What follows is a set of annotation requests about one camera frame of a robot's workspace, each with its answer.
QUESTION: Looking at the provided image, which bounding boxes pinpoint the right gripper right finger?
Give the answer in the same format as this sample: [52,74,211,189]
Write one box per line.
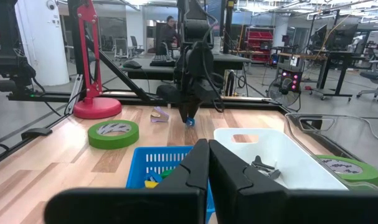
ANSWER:
[209,139,289,192]

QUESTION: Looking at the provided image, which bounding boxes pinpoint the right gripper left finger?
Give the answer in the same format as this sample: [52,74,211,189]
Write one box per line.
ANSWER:
[154,138,210,191]

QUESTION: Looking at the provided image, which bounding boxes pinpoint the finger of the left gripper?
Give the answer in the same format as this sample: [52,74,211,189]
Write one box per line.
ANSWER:
[179,104,191,122]
[189,103,202,123]

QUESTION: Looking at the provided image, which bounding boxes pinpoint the purple staple remover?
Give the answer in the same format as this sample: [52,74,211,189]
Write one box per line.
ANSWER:
[149,106,171,124]

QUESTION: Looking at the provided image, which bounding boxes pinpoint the green mini stapler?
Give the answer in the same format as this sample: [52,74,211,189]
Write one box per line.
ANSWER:
[159,169,176,180]

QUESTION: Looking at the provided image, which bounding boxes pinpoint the green tape roll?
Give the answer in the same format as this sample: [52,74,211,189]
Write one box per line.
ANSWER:
[87,119,140,151]
[314,154,378,187]

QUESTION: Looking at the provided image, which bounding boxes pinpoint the black keyboard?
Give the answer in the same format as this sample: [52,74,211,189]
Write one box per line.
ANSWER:
[149,54,177,67]

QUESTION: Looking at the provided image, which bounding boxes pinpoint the person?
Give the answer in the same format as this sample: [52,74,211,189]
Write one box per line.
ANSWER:
[159,15,183,54]

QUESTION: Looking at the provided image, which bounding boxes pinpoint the blue plastic basket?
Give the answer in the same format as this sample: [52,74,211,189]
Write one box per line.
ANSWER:
[125,145,216,223]

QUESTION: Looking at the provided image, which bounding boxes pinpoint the black computer mouse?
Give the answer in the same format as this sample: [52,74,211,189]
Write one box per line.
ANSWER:
[122,59,143,70]

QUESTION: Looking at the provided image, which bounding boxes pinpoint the black office chair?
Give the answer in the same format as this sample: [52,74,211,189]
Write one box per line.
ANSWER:
[129,35,145,57]

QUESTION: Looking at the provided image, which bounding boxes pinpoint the white plastic bin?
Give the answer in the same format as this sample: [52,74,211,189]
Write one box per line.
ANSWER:
[213,127,350,191]

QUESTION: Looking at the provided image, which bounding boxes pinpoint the red storage shelf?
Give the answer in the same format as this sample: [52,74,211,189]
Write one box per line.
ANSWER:
[244,26,275,63]

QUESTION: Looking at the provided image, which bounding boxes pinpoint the grey office chair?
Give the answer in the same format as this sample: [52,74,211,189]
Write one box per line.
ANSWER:
[356,60,378,103]
[113,37,129,60]

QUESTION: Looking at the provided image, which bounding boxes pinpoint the red desk lamp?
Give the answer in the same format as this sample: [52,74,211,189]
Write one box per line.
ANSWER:
[72,0,123,120]

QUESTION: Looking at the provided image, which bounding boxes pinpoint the black floor fan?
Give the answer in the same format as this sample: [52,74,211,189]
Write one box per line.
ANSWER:
[267,75,302,108]

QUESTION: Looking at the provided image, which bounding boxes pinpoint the computer tower pink lights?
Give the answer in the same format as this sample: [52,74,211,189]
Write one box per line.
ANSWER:
[276,55,303,94]

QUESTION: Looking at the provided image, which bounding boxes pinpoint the clear plastic bin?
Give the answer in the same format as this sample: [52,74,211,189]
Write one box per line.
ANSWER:
[283,112,378,191]

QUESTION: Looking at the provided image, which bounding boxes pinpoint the black standing desk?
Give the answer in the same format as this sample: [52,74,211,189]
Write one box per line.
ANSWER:
[311,49,369,101]

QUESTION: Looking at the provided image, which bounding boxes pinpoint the black monitor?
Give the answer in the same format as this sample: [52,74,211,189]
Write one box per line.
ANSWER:
[309,23,360,52]

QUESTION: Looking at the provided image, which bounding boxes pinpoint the white pillar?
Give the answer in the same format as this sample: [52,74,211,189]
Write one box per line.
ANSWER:
[16,0,70,87]

